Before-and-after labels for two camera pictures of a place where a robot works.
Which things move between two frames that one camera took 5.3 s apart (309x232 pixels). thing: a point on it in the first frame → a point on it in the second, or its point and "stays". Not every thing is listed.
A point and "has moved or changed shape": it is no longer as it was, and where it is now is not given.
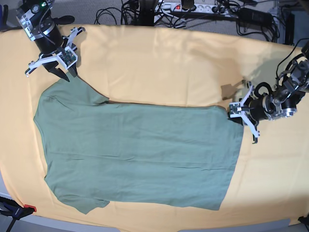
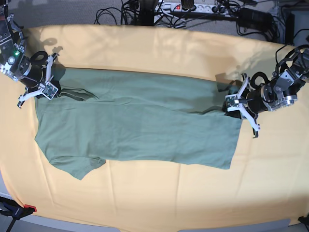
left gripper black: [49, 43] → [34, 75]
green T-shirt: [96, 151] has moved or changed shape
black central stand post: [147, 12] stays
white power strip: [177, 7] stays
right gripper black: [257, 109] → [255, 104]
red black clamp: [14, 209] stays
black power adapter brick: [255, 18] stays
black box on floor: [289, 22] stays
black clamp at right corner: [304, 220] stays
